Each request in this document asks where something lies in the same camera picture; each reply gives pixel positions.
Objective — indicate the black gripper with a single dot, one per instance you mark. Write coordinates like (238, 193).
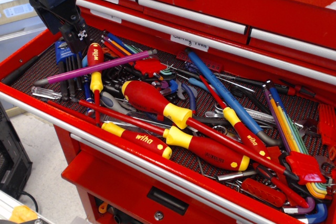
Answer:
(64, 16)

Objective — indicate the violet Allen key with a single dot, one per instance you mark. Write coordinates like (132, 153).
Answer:
(90, 69)

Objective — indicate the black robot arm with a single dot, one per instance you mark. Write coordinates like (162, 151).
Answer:
(64, 16)

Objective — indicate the rainbow hex key set left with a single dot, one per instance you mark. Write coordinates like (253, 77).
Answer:
(147, 68)

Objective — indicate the rainbow hex key set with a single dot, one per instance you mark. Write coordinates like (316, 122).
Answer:
(147, 68)
(301, 163)

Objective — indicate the large blue Allen key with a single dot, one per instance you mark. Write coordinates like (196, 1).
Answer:
(231, 100)

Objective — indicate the rainbow hex key set right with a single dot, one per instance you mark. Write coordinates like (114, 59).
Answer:
(301, 163)

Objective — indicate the small red yellow Wiha screwdriver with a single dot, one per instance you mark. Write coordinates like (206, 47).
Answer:
(95, 56)

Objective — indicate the blue holder black hex keys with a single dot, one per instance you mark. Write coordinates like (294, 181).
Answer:
(67, 61)

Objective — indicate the big red yellow screwdriver upper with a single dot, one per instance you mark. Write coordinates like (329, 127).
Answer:
(146, 97)

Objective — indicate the big red yellow screwdriver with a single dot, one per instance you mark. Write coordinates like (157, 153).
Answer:
(206, 148)
(146, 97)

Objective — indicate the white cutting tools label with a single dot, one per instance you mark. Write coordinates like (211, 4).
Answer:
(189, 43)

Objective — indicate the front red yellow Wiha screwdriver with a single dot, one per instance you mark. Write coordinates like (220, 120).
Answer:
(145, 140)

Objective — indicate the black box on floor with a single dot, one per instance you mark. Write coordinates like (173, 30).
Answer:
(16, 166)

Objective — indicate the big red yellow screwdriver lower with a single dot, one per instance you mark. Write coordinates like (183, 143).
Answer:
(206, 148)

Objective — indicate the right red yellow Wiha screwdriver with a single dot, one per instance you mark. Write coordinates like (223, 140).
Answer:
(246, 135)

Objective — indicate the red tool chest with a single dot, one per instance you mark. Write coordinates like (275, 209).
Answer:
(280, 40)

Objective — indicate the silver socket extension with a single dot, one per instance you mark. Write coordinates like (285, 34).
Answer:
(235, 175)

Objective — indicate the red bit holder bar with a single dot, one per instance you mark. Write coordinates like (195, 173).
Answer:
(269, 195)

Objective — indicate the red plastic comb holder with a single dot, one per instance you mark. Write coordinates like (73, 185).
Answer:
(326, 127)

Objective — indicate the clear handle screwdriver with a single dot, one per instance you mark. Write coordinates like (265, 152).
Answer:
(47, 93)

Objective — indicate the blue handled pliers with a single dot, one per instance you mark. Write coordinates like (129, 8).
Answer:
(192, 93)

